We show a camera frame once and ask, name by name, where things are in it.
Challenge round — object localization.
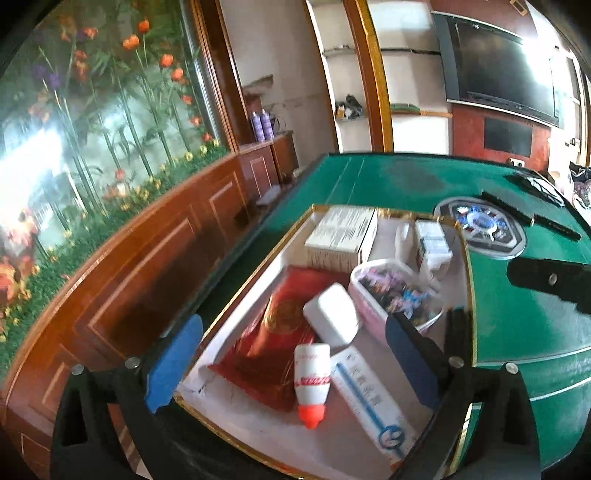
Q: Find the right purple bottle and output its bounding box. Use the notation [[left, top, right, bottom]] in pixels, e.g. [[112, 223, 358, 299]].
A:
[[259, 109, 274, 141]]

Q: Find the wall television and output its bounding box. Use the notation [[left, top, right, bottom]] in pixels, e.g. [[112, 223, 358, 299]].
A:
[[432, 12, 561, 126]]

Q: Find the white bottle red cap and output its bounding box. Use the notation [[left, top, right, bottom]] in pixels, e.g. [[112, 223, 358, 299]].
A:
[[294, 343, 332, 429]]

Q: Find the round black patterned disc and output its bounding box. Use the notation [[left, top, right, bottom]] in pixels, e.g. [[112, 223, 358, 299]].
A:
[[434, 197, 527, 260]]

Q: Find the small white medicine box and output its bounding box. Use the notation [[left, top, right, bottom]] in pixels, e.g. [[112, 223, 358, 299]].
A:
[[415, 220, 453, 279]]

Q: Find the pile of playing cards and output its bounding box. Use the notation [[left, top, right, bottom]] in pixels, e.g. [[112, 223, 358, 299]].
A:
[[506, 172, 565, 208]]

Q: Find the green-edged medicine box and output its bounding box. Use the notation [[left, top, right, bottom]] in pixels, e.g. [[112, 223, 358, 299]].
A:
[[304, 205, 379, 274]]

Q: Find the pink-rimmed plastic container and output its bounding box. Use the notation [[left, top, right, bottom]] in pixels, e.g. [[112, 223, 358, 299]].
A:
[[348, 259, 444, 345]]

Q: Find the red packet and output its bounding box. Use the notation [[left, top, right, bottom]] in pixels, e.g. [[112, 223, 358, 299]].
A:
[[209, 266, 349, 412]]

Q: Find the white rectangular case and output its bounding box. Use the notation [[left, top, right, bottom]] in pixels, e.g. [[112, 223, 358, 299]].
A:
[[303, 283, 361, 349]]

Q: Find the white blue tube box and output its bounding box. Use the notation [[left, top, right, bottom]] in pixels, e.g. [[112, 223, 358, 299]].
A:
[[331, 346, 418, 470]]

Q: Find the white gold-rimmed tray box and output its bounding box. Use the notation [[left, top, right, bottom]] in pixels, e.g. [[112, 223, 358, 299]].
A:
[[174, 205, 475, 479]]

